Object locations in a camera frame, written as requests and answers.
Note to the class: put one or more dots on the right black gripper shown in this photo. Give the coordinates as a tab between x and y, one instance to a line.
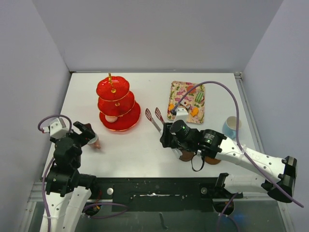
167	138

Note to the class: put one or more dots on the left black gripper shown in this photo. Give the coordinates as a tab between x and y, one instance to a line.
86	135

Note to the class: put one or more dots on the white frosted donut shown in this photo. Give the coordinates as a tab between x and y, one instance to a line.
111	119

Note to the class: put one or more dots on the metal tongs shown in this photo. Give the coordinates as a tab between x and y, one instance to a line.
153	121

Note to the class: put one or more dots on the red three-tier cake stand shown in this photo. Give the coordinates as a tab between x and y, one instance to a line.
116	99

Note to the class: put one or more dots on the chocolate cake slice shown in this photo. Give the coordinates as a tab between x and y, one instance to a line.
186	105

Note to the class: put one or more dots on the brown saucer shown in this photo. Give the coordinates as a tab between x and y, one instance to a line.
212	161

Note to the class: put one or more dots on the floral serving tray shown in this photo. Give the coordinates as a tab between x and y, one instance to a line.
177	90

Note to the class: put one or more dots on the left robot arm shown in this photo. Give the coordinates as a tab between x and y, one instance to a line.
65	190

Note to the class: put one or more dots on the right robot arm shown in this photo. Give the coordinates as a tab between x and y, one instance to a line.
271	175

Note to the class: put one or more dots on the dark wooden coaster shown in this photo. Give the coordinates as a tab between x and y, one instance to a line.
186	156

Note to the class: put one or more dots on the orange fish biscuit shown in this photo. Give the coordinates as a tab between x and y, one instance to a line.
194	112

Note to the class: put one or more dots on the green striped cake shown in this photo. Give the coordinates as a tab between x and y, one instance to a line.
199	97

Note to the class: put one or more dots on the blue mug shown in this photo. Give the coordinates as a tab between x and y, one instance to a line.
230	127

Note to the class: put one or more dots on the pink handled white cup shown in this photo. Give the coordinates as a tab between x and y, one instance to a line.
95	143

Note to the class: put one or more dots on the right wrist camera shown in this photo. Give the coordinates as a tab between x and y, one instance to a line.
180	114

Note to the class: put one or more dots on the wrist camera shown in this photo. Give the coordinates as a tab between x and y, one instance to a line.
180	114
57	128

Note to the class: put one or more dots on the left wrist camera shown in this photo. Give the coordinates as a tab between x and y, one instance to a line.
57	128

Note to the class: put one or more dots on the black base frame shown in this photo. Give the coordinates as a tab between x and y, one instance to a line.
121	195

